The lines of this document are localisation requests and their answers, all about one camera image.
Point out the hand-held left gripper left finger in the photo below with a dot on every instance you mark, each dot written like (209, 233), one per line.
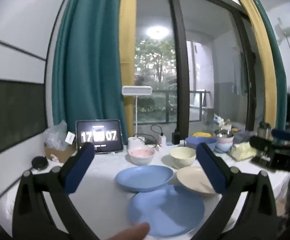
(80, 167)

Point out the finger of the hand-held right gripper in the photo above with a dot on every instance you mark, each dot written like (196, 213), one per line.
(283, 135)
(260, 143)

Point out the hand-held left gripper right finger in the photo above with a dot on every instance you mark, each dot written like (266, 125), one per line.
(210, 170)

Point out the cream plate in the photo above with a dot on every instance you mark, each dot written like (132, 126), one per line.
(192, 180)

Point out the cream bowl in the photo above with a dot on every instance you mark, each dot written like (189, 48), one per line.
(182, 156)

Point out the large blue bowl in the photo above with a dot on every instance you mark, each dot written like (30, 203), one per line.
(192, 143)

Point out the blue plate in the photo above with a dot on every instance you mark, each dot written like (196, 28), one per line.
(142, 177)
(170, 212)

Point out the pink strawberry print bowl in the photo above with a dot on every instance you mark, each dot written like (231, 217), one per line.
(141, 155)

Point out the person's left hand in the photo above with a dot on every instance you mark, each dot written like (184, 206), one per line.
(130, 232)

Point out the steel thermos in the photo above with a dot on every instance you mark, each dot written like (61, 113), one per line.
(264, 131)

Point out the grey cloth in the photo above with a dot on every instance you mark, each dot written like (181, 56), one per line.
(243, 136)

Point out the light blue bowl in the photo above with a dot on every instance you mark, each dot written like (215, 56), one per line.
(223, 148)

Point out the small white box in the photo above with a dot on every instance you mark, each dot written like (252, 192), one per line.
(70, 137)

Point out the yellow packet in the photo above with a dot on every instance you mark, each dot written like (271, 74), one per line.
(202, 134)

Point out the tablet showing clock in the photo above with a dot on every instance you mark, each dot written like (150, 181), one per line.
(98, 136)

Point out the clear plastic bag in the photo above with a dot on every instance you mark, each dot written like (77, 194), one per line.
(56, 135)

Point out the black round object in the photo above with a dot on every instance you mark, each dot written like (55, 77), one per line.
(39, 163)

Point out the blue white snack packet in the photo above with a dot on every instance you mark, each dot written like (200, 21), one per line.
(220, 120)

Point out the black charger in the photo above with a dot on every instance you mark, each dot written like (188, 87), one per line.
(176, 136)

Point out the white power strip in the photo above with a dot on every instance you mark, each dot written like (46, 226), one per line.
(168, 144)

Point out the teal curtain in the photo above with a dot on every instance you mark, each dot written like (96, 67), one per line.
(85, 55)
(278, 80)

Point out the white charger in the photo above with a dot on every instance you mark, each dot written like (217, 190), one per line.
(162, 140)

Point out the yellow curtain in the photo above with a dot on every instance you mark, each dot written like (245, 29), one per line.
(128, 42)
(262, 67)

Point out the balcony railing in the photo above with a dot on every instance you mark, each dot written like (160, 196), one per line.
(165, 92)

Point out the white desk lamp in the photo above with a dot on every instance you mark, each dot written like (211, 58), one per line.
(136, 90)

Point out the dark window frame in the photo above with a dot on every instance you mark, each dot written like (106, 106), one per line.
(181, 67)

